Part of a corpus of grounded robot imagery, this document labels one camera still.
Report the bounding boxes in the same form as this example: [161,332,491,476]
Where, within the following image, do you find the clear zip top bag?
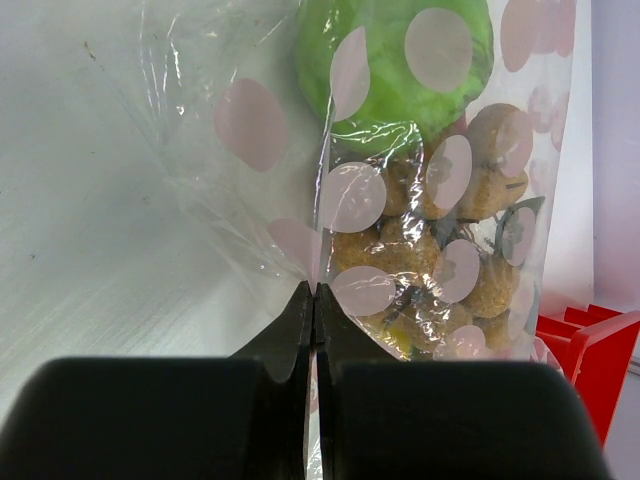
[99,0,581,480]

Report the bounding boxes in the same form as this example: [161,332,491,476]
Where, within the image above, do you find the red plastic tray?
[536,305,639,443]

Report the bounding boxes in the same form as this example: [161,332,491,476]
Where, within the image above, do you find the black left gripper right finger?
[314,284,611,479]

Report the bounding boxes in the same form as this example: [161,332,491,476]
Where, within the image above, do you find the fake brown grape bunch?
[329,103,544,360]

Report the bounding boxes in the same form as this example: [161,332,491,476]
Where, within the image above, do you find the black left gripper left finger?
[1,283,313,479]

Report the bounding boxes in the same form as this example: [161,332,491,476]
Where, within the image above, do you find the green fake lime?
[294,0,494,156]

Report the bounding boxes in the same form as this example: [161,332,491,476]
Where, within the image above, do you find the yellow fake mango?
[384,326,412,357]

